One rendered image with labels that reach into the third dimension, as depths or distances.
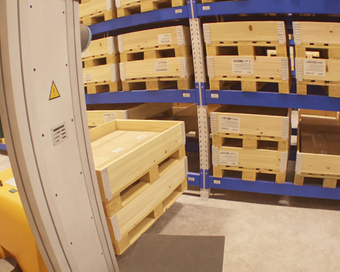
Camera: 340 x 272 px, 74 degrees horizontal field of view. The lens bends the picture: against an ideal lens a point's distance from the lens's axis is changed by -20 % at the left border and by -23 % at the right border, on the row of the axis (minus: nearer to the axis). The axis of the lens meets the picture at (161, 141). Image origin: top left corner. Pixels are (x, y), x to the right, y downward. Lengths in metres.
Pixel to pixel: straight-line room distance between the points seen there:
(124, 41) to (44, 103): 2.50
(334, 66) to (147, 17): 1.96
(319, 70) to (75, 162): 2.18
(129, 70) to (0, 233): 2.21
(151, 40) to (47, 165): 2.39
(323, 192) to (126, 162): 1.96
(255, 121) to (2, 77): 2.32
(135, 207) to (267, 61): 1.68
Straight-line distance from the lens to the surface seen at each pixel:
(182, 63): 2.76
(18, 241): 1.58
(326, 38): 2.56
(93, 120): 3.53
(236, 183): 2.90
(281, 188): 2.84
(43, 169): 0.69
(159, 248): 1.05
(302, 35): 2.54
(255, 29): 2.57
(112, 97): 3.29
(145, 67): 2.98
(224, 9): 2.66
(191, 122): 4.24
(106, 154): 2.25
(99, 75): 3.36
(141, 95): 3.05
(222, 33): 2.64
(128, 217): 1.97
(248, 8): 2.61
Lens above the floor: 1.50
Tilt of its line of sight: 17 degrees down
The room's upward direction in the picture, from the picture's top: 5 degrees counter-clockwise
